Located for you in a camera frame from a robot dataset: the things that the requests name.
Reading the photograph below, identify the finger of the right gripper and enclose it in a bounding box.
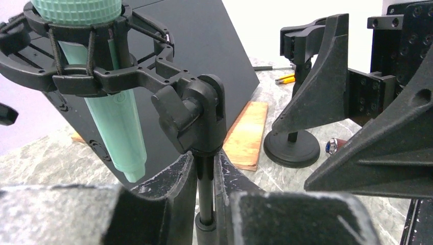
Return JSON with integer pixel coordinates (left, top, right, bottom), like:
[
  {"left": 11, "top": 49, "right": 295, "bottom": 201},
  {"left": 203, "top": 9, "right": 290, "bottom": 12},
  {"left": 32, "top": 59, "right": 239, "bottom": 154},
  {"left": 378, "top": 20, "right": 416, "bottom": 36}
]
[{"left": 304, "top": 51, "right": 432, "bottom": 198}]

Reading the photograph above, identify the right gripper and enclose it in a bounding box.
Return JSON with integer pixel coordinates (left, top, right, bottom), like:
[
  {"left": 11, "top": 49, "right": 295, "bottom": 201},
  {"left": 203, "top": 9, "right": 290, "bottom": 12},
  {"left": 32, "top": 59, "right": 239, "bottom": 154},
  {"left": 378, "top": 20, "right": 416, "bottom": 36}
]
[{"left": 272, "top": 1, "right": 432, "bottom": 133}]

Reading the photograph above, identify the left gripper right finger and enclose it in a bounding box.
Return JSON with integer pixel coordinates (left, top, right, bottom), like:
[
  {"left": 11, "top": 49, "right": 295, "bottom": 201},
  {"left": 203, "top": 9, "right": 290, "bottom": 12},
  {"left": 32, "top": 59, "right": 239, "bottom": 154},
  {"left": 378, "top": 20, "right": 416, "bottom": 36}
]
[{"left": 214, "top": 151, "right": 380, "bottom": 244}]

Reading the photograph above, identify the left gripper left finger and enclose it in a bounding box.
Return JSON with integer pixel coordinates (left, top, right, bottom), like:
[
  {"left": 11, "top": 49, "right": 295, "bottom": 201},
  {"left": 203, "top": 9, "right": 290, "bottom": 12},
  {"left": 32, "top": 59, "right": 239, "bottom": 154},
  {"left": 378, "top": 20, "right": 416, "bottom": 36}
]
[{"left": 1, "top": 153, "right": 196, "bottom": 244}]

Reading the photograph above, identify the black round base clip stand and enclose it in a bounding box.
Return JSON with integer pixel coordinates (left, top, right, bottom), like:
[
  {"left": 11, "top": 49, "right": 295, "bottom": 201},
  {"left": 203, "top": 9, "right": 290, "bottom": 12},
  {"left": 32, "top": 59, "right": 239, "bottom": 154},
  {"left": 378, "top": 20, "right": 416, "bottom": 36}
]
[{"left": 263, "top": 17, "right": 326, "bottom": 168}]

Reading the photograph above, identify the mint green microphone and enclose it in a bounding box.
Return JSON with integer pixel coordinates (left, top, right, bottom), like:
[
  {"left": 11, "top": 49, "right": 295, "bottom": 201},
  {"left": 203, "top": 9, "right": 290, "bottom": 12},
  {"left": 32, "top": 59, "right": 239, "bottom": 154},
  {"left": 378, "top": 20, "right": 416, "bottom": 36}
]
[{"left": 32, "top": 1, "right": 147, "bottom": 183}]

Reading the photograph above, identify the black tripod shock mount stand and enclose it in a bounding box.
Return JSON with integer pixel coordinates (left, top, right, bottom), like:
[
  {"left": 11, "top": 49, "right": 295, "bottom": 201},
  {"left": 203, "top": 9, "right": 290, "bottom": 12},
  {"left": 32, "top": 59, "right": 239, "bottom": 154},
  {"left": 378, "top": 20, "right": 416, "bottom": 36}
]
[{"left": 1, "top": 1, "right": 227, "bottom": 244}]

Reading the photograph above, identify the yellow utility knife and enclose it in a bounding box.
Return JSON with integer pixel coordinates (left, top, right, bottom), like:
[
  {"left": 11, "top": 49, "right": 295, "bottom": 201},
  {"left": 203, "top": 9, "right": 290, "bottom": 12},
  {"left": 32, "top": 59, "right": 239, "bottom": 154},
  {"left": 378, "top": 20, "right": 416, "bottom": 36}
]
[{"left": 275, "top": 73, "right": 296, "bottom": 84}]

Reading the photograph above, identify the wooden board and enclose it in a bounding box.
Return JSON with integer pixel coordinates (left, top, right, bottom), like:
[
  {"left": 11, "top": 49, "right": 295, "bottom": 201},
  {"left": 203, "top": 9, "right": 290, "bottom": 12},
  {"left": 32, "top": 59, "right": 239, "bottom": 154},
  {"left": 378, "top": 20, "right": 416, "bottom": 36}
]
[{"left": 71, "top": 101, "right": 269, "bottom": 172}]

